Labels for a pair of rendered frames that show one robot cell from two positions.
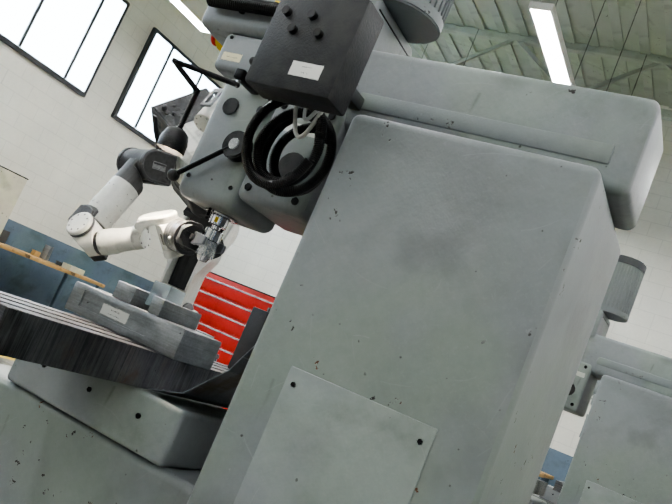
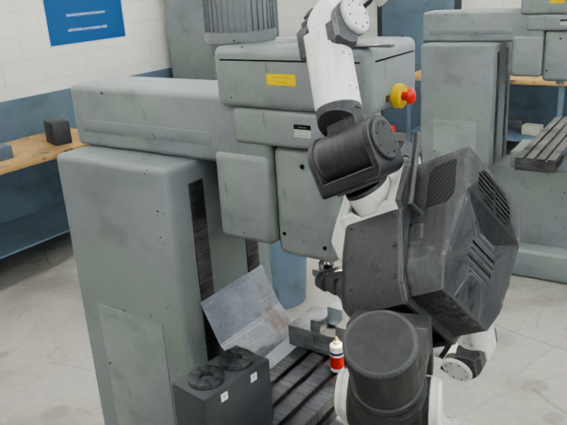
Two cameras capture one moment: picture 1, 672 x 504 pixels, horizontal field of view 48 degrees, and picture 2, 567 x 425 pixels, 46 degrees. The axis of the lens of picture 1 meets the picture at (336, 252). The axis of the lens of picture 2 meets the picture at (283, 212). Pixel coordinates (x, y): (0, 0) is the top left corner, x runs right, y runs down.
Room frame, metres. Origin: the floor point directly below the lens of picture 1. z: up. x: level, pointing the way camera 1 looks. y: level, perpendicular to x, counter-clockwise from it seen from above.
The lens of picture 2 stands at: (3.60, 0.39, 2.05)
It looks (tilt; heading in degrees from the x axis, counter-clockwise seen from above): 20 degrees down; 187
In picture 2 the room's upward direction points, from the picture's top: 4 degrees counter-clockwise
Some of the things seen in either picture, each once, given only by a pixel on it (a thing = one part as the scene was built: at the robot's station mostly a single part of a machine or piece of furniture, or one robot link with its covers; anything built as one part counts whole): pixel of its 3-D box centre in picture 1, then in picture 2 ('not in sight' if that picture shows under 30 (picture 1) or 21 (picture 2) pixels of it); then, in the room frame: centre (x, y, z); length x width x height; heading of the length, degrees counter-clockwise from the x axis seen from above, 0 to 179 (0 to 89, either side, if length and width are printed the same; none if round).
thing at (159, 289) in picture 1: (165, 298); (339, 313); (1.79, 0.32, 1.07); 0.06 x 0.05 x 0.06; 151
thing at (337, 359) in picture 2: not in sight; (337, 352); (1.92, 0.32, 1.01); 0.04 x 0.04 x 0.11
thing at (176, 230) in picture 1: (192, 240); (345, 284); (1.92, 0.35, 1.23); 0.13 x 0.12 x 0.10; 126
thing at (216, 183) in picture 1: (249, 156); (322, 195); (1.84, 0.29, 1.47); 0.21 x 0.19 x 0.32; 151
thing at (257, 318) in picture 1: (278, 350); (224, 400); (2.22, 0.04, 1.06); 0.22 x 0.12 x 0.20; 144
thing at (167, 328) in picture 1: (146, 317); (348, 331); (1.80, 0.35, 1.01); 0.35 x 0.15 x 0.11; 61
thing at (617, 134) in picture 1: (460, 128); (184, 116); (1.60, -0.15, 1.66); 0.80 x 0.23 x 0.20; 61
